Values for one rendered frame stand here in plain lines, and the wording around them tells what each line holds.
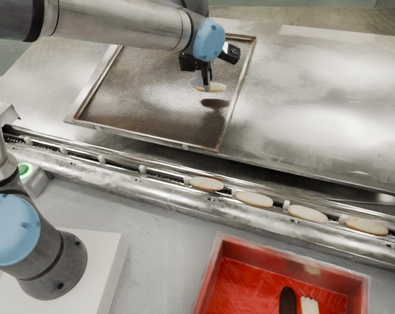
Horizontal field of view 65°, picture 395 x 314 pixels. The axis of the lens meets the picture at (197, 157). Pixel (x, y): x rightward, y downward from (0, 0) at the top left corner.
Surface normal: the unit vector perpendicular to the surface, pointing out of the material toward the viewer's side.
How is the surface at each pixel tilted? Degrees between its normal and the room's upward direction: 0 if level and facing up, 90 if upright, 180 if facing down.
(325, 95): 10
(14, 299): 4
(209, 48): 90
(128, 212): 0
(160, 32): 85
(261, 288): 0
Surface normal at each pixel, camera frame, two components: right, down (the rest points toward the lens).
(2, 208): -0.03, -0.53
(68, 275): 0.76, 0.18
